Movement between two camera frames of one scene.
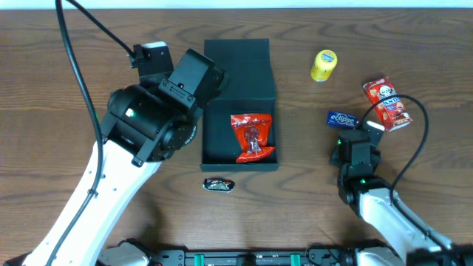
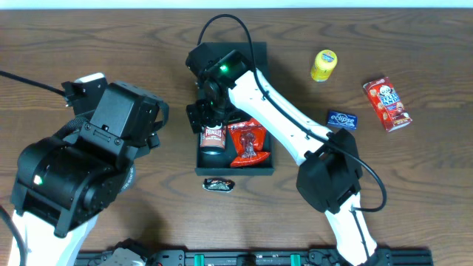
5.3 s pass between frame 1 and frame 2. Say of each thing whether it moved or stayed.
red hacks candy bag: moved
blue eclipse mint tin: stayed
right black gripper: moved
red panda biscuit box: stayed
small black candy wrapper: stayed
